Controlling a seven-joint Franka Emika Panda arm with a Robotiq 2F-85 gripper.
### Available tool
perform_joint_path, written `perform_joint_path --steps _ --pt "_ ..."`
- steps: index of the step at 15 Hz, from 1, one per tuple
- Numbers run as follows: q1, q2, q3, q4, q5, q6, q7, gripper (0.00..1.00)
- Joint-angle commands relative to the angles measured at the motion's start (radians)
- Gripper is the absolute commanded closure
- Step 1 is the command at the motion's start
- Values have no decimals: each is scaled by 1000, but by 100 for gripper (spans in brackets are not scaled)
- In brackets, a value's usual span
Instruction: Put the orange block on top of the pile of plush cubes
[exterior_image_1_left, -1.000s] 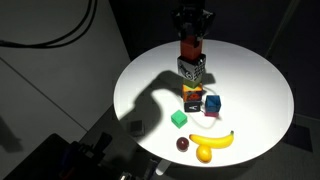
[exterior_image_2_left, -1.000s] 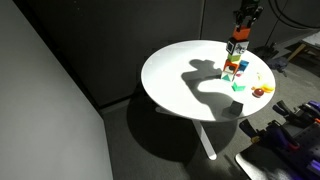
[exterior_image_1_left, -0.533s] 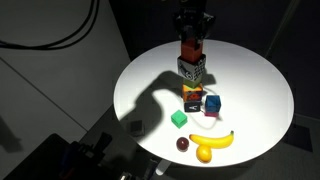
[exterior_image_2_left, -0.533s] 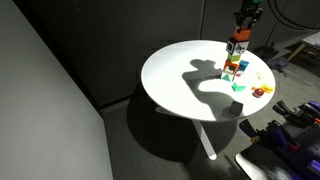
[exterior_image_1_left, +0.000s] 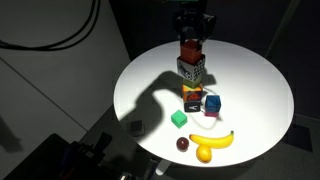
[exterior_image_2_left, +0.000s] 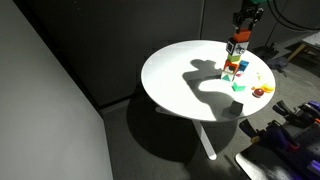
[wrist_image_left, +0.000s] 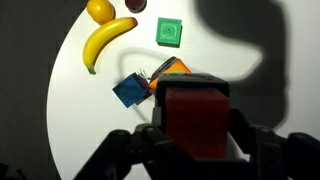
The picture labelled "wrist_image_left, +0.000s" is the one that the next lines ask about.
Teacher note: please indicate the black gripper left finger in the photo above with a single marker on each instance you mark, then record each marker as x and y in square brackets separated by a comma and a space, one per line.
[123, 153]

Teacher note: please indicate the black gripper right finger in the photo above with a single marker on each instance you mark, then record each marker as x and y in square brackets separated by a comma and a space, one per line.
[286, 156]

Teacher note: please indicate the orange plastic block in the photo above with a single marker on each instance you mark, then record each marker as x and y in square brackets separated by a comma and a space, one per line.
[196, 123]

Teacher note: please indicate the orange plush cube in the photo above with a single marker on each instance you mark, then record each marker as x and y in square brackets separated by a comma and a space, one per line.
[166, 71]

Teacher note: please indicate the green plastic block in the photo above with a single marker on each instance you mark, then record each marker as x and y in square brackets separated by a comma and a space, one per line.
[169, 31]

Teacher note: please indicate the blue cube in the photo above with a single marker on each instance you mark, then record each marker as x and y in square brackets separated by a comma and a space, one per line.
[130, 90]

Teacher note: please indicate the yellow toy banana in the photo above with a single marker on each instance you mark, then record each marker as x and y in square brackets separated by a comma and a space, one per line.
[103, 36]

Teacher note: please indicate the yellow toy lemon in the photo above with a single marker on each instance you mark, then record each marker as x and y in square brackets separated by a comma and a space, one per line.
[100, 10]

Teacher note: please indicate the dark red toy plum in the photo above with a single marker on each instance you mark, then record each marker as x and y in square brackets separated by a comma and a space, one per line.
[135, 5]

